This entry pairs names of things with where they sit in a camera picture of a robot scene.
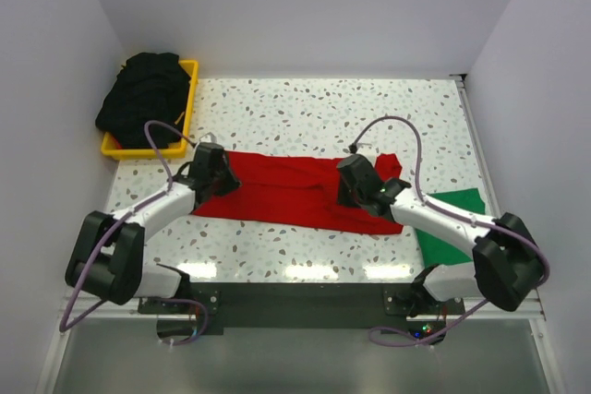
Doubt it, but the red t-shirt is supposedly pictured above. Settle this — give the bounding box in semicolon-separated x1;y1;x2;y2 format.
193;151;403;235

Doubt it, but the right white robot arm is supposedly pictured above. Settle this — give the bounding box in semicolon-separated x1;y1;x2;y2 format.
337;154;549;314

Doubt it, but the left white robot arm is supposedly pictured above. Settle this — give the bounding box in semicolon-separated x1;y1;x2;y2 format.
65;142;240;313

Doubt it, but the folded green t-shirt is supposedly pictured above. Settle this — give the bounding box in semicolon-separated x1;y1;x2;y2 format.
416;187;486;268

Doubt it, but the yellow plastic tray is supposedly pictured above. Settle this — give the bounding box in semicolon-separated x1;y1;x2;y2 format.
101;58;199;161

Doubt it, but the black t-shirt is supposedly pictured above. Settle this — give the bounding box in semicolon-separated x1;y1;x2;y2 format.
95;53;191;149

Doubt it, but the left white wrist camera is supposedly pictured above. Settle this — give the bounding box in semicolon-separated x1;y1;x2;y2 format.
199;132;217;144

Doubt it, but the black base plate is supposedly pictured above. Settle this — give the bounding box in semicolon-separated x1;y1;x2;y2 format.
138;282;464;339

